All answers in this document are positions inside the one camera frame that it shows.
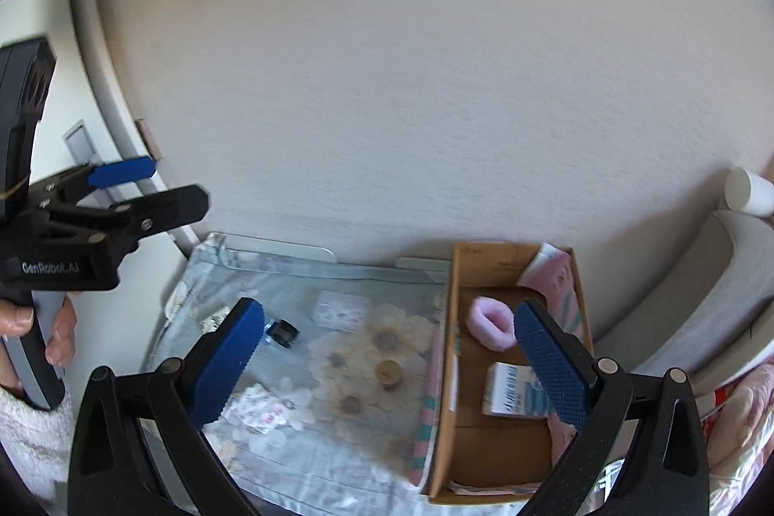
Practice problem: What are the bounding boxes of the cardboard box with pink print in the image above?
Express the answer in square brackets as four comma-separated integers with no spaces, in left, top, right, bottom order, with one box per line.
[406,242,596,506]

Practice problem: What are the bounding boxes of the brown wooden strip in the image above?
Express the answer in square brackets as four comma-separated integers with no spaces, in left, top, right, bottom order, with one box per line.
[136,118,160,172]

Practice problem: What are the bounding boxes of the white packet with red print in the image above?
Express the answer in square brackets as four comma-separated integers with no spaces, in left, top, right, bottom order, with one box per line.
[221,383,288,435]

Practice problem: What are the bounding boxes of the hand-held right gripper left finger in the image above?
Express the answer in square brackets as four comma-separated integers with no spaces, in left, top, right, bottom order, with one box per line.
[68,297,270,516]

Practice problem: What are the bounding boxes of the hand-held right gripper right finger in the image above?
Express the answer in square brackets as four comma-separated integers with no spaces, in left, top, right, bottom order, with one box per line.
[513,299,711,516]

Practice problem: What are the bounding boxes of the round wooden cap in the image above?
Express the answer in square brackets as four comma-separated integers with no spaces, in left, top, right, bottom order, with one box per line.
[375,360,404,390]

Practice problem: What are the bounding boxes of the white cup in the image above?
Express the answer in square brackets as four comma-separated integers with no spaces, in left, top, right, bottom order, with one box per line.
[724,166,774,218]

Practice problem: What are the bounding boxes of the small white and blue box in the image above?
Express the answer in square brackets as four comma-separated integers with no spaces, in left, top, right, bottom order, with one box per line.
[482,362,554,420]

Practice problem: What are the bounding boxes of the grey recessed door handle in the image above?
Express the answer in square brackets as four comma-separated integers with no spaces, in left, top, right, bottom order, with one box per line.
[62,120,101,165]

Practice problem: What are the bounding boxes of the pink fluffy scrunchie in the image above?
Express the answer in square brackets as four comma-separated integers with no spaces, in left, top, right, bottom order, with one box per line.
[468,295,527,353]

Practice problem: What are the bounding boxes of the pink blanket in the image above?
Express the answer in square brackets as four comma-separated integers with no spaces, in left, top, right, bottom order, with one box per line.
[695,359,768,516]

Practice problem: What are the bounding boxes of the small black bottle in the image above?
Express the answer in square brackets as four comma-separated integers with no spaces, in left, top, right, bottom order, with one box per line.
[264,318,300,349]

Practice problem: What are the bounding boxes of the grey pillow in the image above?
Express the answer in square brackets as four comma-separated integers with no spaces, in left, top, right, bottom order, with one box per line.
[595,210,774,396]

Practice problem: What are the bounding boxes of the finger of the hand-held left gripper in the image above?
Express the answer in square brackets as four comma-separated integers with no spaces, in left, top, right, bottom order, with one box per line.
[36,183,211,254]
[27,157,158,218]

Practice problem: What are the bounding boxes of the person's left hand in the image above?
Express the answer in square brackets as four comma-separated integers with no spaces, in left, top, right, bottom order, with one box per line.
[0,297,78,393]

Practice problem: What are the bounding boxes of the blue floral cloth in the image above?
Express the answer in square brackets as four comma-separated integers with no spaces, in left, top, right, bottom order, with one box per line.
[145,232,451,516]

